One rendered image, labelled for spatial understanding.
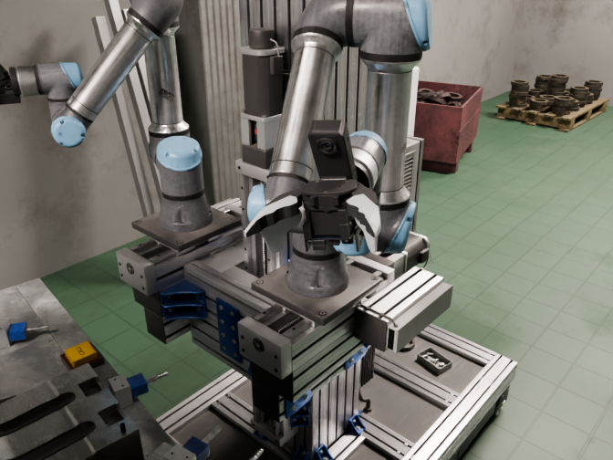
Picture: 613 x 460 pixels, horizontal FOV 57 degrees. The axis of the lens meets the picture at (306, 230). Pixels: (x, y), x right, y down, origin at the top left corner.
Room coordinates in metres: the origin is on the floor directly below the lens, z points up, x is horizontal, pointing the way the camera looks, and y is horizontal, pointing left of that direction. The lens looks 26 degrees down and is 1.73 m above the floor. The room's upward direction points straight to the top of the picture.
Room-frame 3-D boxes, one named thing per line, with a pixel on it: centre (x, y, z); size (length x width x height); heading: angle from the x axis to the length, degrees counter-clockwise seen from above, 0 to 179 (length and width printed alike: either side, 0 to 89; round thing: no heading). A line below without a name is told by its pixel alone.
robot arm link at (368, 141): (0.84, -0.08, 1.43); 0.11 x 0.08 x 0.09; 164
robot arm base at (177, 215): (1.45, 0.35, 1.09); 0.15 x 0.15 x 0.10
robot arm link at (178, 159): (1.46, 0.35, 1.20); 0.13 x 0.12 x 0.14; 23
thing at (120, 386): (1.01, 0.39, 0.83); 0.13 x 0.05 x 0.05; 124
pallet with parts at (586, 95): (6.55, -2.91, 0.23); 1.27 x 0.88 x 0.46; 139
